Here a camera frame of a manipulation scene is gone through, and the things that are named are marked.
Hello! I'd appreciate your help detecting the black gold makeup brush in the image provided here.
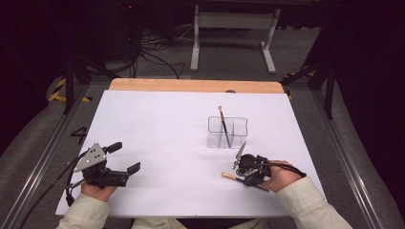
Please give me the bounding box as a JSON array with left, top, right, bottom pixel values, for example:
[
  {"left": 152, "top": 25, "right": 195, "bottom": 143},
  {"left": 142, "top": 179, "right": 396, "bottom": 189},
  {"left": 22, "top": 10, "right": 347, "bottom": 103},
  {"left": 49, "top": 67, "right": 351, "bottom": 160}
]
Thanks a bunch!
[
  {"left": 217, "top": 105, "right": 232, "bottom": 149},
  {"left": 221, "top": 172, "right": 270, "bottom": 193}
]

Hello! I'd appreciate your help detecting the yellow black hazard tape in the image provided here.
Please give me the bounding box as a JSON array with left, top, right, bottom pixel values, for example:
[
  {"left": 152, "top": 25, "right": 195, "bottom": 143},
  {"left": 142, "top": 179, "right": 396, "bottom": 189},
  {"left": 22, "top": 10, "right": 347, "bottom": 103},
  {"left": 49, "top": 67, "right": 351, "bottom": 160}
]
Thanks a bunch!
[
  {"left": 284, "top": 70, "right": 317, "bottom": 80},
  {"left": 47, "top": 77, "right": 94, "bottom": 103}
]

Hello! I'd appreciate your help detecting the person's left hand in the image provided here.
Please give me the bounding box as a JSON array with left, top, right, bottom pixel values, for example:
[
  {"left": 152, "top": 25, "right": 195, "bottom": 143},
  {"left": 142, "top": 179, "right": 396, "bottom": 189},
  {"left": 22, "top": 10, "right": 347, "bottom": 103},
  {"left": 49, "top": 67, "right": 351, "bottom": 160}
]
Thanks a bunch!
[{"left": 80, "top": 182, "right": 117, "bottom": 203}]

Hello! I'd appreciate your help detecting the white metal stand frame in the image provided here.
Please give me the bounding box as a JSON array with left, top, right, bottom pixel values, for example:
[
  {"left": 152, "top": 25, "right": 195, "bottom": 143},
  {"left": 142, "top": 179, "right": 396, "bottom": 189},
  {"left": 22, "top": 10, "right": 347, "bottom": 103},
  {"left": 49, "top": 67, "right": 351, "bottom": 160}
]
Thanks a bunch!
[{"left": 190, "top": 4, "right": 282, "bottom": 74}]

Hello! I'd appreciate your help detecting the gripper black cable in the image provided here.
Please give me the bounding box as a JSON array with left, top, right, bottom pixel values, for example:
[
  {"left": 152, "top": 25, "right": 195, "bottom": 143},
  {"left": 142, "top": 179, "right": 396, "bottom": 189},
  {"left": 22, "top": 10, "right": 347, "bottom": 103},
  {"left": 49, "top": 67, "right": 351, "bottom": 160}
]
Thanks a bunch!
[
  {"left": 254, "top": 160, "right": 308, "bottom": 178},
  {"left": 18, "top": 149, "right": 96, "bottom": 229}
]

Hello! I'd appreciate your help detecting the white table sheet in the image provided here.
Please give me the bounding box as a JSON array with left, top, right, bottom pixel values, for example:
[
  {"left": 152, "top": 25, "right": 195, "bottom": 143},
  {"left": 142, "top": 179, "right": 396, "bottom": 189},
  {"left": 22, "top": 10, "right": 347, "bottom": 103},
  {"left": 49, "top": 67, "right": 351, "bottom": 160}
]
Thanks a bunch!
[{"left": 55, "top": 90, "right": 328, "bottom": 219}]

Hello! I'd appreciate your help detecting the clear plastic organizer box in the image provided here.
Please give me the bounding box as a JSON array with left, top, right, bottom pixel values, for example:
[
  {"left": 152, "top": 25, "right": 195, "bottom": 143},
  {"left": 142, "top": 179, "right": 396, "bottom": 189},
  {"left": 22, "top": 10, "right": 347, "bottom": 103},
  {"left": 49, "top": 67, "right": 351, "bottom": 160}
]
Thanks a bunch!
[{"left": 206, "top": 115, "right": 249, "bottom": 150}]

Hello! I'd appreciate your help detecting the person's right hand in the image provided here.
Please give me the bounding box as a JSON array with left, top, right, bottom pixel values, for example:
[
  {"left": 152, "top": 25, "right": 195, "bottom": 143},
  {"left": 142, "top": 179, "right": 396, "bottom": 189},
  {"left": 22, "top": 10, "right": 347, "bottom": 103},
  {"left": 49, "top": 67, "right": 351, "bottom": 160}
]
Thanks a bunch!
[{"left": 260, "top": 159, "right": 304, "bottom": 194}]

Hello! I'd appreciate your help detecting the tangle of floor cables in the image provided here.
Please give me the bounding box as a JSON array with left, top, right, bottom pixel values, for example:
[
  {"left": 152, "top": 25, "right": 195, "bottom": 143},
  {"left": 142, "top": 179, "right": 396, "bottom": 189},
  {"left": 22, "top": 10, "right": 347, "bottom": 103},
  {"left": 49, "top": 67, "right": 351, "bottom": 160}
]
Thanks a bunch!
[{"left": 127, "top": 23, "right": 196, "bottom": 79}]

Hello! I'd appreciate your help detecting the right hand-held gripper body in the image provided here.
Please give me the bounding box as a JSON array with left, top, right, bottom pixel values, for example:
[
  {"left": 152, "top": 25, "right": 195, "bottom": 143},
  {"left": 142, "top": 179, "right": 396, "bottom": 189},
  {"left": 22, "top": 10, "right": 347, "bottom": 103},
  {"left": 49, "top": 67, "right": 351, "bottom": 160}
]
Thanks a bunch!
[{"left": 231, "top": 141, "right": 273, "bottom": 188}]

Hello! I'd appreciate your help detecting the person's right leg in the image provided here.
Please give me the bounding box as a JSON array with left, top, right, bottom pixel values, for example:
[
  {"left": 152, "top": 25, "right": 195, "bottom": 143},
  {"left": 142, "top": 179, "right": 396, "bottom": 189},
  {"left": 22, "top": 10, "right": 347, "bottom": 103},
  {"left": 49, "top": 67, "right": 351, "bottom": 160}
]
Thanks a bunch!
[{"left": 226, "top": 218, "right": 269, "bottom": 229}]

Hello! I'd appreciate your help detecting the black tripod stand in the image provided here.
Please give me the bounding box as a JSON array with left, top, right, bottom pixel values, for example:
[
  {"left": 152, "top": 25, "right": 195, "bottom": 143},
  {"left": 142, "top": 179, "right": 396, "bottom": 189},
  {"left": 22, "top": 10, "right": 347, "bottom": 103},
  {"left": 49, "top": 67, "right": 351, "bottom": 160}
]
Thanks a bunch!
[
  {"left": 280, "top": 56, "right": 336, "bottom": 120},
  {"left": 61, "top": 52, "right": 122, "bottom": 115}
]

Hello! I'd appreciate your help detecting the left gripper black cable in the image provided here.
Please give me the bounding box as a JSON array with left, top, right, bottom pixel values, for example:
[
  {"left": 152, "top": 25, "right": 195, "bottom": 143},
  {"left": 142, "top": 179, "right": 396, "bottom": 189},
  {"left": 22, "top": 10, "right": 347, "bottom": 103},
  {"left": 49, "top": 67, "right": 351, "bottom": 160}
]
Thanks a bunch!
[{"left": 18, "top": 149, "right": 96, "bottom": 229}]

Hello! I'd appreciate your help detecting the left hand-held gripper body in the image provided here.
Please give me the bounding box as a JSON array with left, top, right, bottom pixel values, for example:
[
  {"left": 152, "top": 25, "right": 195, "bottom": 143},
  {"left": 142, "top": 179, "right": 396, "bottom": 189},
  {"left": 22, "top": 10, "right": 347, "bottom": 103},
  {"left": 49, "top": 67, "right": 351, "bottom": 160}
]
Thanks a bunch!
[{"left": 74, "top": 142, "right": 130, "bottom": 189}]

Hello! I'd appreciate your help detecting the aluminium floor rail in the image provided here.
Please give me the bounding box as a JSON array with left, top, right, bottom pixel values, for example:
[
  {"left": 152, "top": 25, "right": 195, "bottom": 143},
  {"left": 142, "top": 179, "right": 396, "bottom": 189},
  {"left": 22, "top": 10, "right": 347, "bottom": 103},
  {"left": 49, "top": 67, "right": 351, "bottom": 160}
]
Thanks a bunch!
[
  {"left": 309, "top": 90, "right": 388, "bottom": 229},
  {"left": 0, "top": 84, "right": 93, "bottom": 229}
]

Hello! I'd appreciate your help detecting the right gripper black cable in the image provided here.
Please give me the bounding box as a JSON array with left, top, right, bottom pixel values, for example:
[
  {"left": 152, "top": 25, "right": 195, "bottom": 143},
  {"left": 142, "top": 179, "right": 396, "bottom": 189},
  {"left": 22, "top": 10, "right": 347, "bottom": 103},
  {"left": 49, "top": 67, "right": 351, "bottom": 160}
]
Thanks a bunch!
[{"left": 254, "top": 160, "right": 308, "bottom": 178}]

